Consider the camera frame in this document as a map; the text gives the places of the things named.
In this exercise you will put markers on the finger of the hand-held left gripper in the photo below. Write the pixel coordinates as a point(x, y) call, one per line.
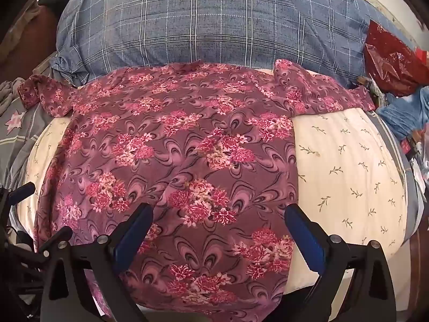
point(23, 191)
point(55, 239)

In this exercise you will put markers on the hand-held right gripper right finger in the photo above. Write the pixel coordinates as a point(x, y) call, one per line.
point(306, 238)

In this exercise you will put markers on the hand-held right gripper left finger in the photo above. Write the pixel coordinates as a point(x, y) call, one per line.
point(134, 229)

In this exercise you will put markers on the maroon floral garment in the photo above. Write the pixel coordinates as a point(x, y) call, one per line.
point(201, 147)

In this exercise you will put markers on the grey blanket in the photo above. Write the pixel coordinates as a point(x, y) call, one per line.
point(20, 130)

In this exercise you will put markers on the cream leaf-print bed sheet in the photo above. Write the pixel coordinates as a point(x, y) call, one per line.
point(352, 174)

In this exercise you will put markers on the white plastic bag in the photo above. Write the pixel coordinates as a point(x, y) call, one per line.
point(421, 174)

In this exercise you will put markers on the dark brown cloth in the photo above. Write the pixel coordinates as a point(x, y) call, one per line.
point(30, 40)

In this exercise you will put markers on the blue denim cloth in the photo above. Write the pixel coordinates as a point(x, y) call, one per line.
point(409, 114)

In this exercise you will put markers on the red plastic bag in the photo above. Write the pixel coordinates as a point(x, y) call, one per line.
point(388, 53)

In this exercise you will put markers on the blue plaid blanket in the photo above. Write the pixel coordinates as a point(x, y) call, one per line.
point(218, 23)

